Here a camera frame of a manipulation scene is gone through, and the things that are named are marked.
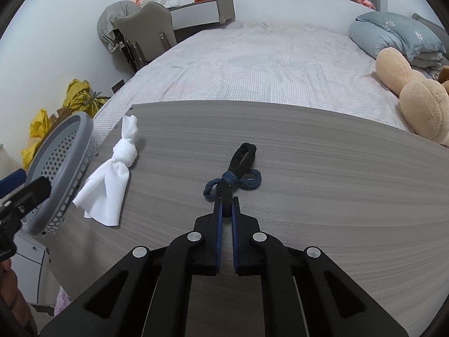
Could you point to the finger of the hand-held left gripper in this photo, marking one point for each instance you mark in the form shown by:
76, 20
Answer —
29, 191
12, 182

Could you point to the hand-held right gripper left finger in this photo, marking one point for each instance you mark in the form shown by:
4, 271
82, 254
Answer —
219, 231

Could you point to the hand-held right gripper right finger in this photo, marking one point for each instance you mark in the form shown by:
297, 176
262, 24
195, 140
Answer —
235, 238

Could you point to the grey perforated plastic basket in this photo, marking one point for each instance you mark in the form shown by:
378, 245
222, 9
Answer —
52, 161

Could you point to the white knotted cloth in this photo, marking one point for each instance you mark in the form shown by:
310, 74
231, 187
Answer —
105, 189

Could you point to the person's left hand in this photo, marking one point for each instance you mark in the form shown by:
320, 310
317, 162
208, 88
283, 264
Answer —
14, 298

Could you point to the white cabinet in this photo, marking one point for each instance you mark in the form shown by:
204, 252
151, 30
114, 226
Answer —
29, 266

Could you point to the yellow plastic bag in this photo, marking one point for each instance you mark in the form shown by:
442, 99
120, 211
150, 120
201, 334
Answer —
37, 130
77, 93

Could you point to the purple fuzzy blanket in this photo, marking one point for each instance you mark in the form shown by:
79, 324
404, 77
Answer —
62, 300

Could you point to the brown cardboard box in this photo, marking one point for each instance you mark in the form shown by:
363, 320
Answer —
63, 114

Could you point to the yellow bag with green print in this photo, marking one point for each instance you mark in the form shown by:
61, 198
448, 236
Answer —
96, 103

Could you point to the black folding stand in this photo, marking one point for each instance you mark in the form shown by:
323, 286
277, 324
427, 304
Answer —
128, 54

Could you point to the bed with white checked sheet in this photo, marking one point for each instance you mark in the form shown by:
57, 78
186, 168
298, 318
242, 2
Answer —
263, 66

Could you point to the grey cloth bundle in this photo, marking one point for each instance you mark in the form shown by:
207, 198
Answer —
110, 21

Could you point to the grey upholstered chair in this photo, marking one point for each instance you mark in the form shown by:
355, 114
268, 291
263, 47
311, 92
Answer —
147, 28

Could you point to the grey and white desk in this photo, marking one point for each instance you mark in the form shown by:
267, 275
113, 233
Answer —
200, 12

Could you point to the tan teddy bear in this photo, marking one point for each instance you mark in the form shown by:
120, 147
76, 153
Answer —
421, 101

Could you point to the blue-grey flowered duvet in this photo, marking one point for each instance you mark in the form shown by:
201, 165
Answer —
393, 31

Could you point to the pink plush toy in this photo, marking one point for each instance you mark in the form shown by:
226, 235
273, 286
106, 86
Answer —
366, 2

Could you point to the grey headboard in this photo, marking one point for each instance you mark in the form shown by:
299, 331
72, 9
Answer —
426, 21

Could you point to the wall socket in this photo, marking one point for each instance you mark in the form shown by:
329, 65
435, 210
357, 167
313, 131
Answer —
118, 86

